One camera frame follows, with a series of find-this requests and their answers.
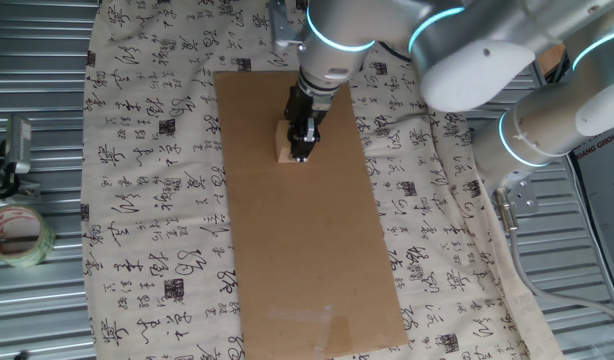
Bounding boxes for silver finned camera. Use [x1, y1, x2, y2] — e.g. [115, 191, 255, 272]
[5, 114, 33, 175]

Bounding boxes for clear packing tape roll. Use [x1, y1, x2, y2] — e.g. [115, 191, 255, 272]
[0, 204, 57, 269]

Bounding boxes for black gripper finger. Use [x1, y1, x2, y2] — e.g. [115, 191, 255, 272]
[286, 117, 321, 164]

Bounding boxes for metal cable connector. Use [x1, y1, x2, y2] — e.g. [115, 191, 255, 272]
[492, 188, 520, 232]

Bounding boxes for thick black gripper cable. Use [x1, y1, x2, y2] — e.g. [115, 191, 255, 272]
[376, 40, 413, 64]

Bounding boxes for small wooden block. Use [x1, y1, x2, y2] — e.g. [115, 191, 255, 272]
[274, 119, 294, 165]

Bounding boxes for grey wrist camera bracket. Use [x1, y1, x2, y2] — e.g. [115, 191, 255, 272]
[267, 0, 308, 50]

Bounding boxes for brown wooden board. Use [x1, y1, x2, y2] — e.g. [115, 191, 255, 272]
[536, 42, 567, 76]

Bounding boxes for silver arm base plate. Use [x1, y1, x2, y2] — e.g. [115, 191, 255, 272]
[492, 172, 541, 217]

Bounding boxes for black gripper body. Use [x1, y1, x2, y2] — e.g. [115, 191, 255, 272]
[283, 82, 333, 134]

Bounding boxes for printed grey poster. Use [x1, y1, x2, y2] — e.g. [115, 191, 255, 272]
[569, 124, 614, 301]

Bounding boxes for calligraphy print cloth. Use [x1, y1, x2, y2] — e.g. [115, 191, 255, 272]
[80, 0, 566, 360]

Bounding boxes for grey arm base cable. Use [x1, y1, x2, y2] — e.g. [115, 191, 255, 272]
[506, 227, 614, 326]

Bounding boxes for brown cardboard sheet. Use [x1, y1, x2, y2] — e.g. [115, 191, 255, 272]
[212, 70, 411, 360]

